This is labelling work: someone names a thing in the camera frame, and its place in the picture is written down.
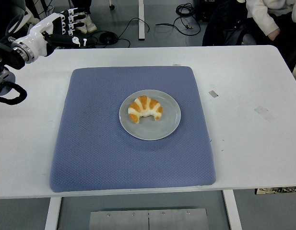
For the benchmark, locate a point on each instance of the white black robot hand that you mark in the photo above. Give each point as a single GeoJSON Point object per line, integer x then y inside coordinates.
{"type": "Point", "coordinates": [39, 31]}

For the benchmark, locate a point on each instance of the orange white croissant bread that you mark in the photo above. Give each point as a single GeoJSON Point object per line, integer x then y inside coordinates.
{"type": "Point", "coordinates": [145, 107]}

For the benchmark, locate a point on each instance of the white office chair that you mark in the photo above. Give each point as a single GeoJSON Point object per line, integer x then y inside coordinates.
{"type": "Point", "coordinates": [17, 24]}

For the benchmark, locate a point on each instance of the person's legs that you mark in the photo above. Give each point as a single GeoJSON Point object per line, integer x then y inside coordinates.
{"type": "Point", "coordinates": [87, 6]}

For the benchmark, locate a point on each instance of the chair caster wheel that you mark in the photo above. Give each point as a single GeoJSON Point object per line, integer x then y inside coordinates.
{"type": "Point", "coordinates": [111, 6]}

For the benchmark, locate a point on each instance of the white floor beam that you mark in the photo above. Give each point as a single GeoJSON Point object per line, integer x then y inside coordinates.
{"type": "Point", "coordinates": [141, 21]}

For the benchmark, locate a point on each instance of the blue quilted mat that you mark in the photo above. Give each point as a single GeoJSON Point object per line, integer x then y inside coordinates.
{"type": "Point", "coordinates": [102, 155]}

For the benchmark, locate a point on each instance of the grey round plate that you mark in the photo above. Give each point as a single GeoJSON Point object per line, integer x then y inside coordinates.
{"type": "Point", "coordinates": [157, 129]}

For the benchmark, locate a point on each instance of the black equipment box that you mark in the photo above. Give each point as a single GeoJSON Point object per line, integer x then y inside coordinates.
{"type": "Point", "coordinates": [203, 10]}

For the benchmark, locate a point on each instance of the black jacket on chair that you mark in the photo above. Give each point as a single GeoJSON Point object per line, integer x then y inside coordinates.
{"type": "Point", "coordinates": [219, 26]}

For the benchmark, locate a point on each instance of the small grey tape piece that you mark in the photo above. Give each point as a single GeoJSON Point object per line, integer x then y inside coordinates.
{"type": "Point", "coordinates": [213, 94]}

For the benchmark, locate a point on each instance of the white table leg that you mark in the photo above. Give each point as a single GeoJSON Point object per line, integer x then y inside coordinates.
{"type": "Point", "coordinates": [233, 210]}
{"type": "Point", "coordinates": [51, 215]}

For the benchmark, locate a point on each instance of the grey metal plate with screws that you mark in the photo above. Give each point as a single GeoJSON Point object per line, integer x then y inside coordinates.
{"type": "Point", "coordinates": [147, 220]}

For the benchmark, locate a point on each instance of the seated person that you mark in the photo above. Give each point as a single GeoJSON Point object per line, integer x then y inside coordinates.
{"type": "Point", "coordinates": [260, 14]}

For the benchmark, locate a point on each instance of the large clear tape patch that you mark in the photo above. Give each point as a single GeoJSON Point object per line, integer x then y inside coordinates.
{"type": "Point", "coordinates": [264, 113]}

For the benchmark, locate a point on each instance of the patterned black white board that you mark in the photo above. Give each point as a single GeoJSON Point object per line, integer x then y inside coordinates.
{"type": "Point", "coordinates": [277, 190]}

